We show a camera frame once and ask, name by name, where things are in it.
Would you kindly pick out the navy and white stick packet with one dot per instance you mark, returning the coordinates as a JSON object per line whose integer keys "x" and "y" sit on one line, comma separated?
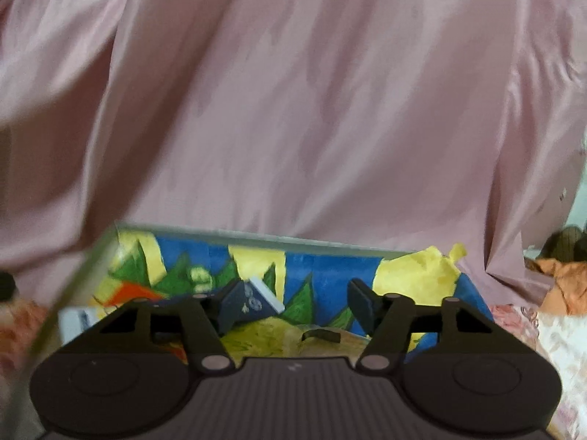
{"x": 250, "y": 300}

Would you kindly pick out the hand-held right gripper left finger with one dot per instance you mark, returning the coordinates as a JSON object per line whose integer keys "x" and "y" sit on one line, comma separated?
{"x": 202, "y": 330}

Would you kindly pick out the red-orange snack packet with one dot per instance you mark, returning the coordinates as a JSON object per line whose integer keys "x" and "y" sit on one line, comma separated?
{"x": 133, "y": 294}

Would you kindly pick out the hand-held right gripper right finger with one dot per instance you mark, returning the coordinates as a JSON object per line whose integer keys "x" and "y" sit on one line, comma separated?
{"x": 364, "y": 307}

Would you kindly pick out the pink quilt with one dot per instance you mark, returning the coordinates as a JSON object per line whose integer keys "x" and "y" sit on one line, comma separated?
{"x": 293, "y": 101}

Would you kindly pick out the grey box with colourful lining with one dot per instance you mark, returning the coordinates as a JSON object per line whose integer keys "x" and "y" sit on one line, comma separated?
{"x": 330, "y": 275}

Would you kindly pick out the floral bed sheet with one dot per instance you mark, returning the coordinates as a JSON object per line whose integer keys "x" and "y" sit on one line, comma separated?
{"x": 550, "y": 343}

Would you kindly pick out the orange cloth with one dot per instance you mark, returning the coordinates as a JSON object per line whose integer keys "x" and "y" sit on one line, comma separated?
{"x": 568, "y": 284}

